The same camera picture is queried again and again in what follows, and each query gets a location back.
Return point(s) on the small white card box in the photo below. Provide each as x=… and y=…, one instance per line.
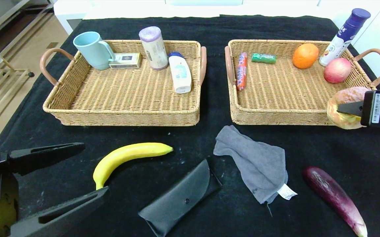
x=125, y=60

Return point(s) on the light wooden wheeled rack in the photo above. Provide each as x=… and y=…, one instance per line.
x=2, y=95

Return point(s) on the orange fruit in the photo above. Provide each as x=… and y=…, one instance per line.
x=305, y=56

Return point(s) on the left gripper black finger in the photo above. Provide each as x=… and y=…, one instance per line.
x=77, y=207
x=48, y=156

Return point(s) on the orange-red candy tube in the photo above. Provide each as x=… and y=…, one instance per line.
x=242, y=71

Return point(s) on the grey cloth with white tag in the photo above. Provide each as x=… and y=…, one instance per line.
x=255, y=161

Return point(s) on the toy burger bun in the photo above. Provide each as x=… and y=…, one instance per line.
x=348, y=93

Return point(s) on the light blue plastic mug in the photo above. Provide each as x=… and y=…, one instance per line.
x=91, y=50

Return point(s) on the purple eggplant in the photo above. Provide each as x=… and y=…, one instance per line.
x=331, y=194

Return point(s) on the white bottle purple cap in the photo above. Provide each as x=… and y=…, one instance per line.
x=341, y=39

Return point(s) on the black glasses case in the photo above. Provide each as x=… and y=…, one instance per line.
x=180, y=197

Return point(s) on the black tablecloth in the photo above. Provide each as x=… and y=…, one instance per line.
x=190, y=138

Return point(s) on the yellow banana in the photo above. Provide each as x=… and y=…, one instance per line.
x=127, y=154

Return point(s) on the green candy pack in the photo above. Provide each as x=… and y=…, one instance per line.
x=264, y=58

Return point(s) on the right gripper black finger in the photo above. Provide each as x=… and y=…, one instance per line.
x=354, y=108

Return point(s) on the red apple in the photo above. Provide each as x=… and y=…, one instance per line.
x=337, y=70

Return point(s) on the white lotion bottle blue cap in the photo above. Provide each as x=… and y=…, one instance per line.
x=180, y=75

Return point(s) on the purple-topped beige roll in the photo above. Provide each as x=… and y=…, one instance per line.
x=154, y=48

